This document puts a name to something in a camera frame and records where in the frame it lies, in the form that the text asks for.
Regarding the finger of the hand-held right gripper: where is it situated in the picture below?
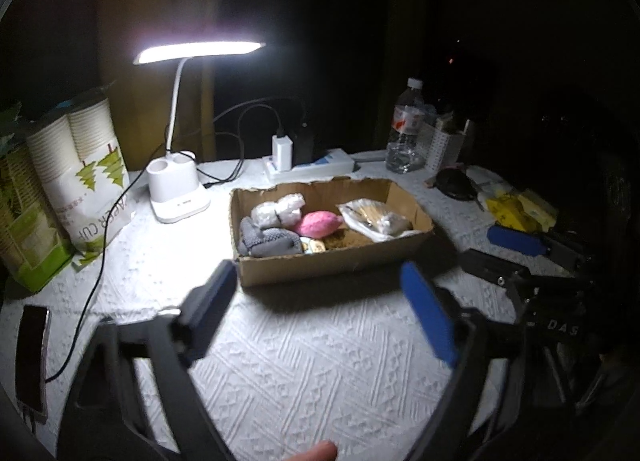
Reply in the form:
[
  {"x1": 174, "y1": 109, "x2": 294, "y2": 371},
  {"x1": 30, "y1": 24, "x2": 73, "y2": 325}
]
[
  {"x1": 459, "y1": 248, "x2": 532, "y2": 288},
  {"x1": 487, "y1": 225, "x2": 593, "y2": 273}
]

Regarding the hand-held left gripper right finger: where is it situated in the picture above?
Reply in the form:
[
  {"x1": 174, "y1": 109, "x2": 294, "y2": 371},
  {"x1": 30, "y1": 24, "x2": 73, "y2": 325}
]
[{"x1": 400, "y1": 261, "x2": 533, "y2": 461}]

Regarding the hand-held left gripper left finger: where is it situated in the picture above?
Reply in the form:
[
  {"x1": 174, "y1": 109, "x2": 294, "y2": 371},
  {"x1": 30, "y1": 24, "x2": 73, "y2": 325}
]
[{"x1": 57, "y1": 259, "x2": 238, "y2": 461}]

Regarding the grey dotted sock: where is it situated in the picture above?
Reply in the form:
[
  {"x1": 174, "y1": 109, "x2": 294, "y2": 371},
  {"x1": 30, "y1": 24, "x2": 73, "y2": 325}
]
[{"x1": 237, "y1": 216, "x2": 303, "y2": 258}]

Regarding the white sock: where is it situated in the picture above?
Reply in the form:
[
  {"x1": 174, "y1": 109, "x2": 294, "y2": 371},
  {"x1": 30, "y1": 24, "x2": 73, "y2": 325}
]
[
  {"x1": 250, "y1": 202, "x2": 282, "y2": 228},
  {"x1": 276, "y1": 194, "x2": 307, "y2": 222}
]

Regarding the clear plastic bag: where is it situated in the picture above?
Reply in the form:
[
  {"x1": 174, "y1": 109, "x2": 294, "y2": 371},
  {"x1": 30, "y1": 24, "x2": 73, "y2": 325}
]
[{"x1": 337, "y1": 198, "x2": 416, "y2": 243}]

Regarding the brown cardboard box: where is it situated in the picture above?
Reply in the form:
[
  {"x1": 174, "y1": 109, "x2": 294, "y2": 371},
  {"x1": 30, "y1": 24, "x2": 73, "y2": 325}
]
[{"x1": 229, "y1": 177, "x2": 436, "y2": 288}]

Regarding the cartoon print tissue pack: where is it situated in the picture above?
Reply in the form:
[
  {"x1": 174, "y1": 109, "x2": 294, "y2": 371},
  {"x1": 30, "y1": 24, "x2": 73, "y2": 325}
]
[{"x1": 300, "y1": 237, "x2": 335, "y2": 256}]

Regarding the pink plush toy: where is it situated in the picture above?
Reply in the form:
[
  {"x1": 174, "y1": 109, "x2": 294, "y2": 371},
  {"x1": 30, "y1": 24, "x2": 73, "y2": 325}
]
[{"x1": 292, "y1": 210, "x2": 346, "y2": 238}]

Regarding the person's left hand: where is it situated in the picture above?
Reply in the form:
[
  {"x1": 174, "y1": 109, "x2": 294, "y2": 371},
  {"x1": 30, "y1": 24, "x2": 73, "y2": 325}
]
[{"x1": 287, "y1": 440, "x2": 339, "y2": 461}]

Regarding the pale yellow packet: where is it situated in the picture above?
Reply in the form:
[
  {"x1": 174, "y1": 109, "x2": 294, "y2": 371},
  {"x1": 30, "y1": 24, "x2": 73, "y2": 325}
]
[{"x1": 517, "y1": 188, "x2": 559, "y2": 228}]

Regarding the white packet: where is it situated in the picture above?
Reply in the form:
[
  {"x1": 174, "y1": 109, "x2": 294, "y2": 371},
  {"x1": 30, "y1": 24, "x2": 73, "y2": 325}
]
[{"x1": 467, "y1": 166, "x2": 512, "y2": 202}]

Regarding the dark round object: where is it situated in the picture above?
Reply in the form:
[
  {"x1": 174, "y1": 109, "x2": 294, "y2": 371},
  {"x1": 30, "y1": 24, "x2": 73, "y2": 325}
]
[{"x1": 434, "y1": 168, "x2": 482, "y2": 202}]

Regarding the white desk lamp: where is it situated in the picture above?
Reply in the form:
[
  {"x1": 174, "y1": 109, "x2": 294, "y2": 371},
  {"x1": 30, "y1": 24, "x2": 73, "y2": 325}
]
[{"x1": 132, "y1": 40, "x2": 267, "y2": 224}]

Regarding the white textured tablecloth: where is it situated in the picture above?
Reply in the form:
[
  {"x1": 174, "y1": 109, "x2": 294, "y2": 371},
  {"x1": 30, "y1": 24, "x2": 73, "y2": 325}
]
[{"x1": 0, "y1": 151, "x2": 576, "y2": 461}]

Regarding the white perforated basket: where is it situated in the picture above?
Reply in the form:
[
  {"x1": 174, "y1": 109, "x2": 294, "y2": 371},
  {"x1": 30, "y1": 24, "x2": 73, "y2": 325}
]
[{"x1": 424, "y1": 113, "x2": 474, "y2": 170}]

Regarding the clear plastic water bottle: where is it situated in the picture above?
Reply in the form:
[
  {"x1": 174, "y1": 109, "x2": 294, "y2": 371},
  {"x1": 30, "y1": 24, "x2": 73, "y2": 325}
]
[{"x1": 385, "y1": 77, "x2": 427, "y2": 174}]

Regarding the white charger plug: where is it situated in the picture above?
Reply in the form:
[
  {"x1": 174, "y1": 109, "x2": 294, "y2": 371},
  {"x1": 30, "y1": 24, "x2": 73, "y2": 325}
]
[{"x1": 271, "y1": 133, "x2": 293, "y2": 172}]

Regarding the paper cup pack tree print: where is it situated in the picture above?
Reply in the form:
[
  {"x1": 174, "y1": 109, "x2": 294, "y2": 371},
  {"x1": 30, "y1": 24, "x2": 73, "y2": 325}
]
[{"x1": 25, "y1": 86, "x2": 137, "y2": 273}]

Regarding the white power strip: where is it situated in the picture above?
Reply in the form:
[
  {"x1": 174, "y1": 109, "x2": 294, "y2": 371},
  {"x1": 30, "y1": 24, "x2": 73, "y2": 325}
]
[{"x1": 263, "y1": 148, "x2": 357, "y2": 182}]

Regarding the black power adapter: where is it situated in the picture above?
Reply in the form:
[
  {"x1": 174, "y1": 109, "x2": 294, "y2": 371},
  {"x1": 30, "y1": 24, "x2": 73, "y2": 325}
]
[{"x1": 291, "y1": 122, "x2": 316, "y2": 166}]

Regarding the smartphone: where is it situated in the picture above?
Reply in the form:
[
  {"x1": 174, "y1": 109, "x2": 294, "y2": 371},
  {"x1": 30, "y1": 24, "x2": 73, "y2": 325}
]
[{"x1": 15, "y1": 305, "x2": 52, "y2": 425}]

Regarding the green paper cup pack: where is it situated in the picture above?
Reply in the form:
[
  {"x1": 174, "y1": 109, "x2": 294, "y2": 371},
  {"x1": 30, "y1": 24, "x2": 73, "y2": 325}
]
[{"x1": 0, "y1": 103, "x2": 77, "y2": 293}]

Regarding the thin black lamp cable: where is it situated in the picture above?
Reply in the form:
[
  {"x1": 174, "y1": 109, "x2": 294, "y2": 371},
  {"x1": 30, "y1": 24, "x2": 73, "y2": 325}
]
[{"x1": 44, "y1": 181, "x2": 137, "y2": 384}]

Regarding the black charger cable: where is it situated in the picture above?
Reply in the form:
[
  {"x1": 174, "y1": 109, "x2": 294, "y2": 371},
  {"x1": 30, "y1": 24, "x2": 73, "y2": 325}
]
[{"x1": 197, "y1": 106, "x2": 284, "y2": 188}]

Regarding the black adapter cable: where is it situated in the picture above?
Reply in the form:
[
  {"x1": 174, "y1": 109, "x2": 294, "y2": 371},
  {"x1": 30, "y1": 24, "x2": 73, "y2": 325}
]
[{"x1": 212, "y1": 97, "x2": 309, "y2": 132}]

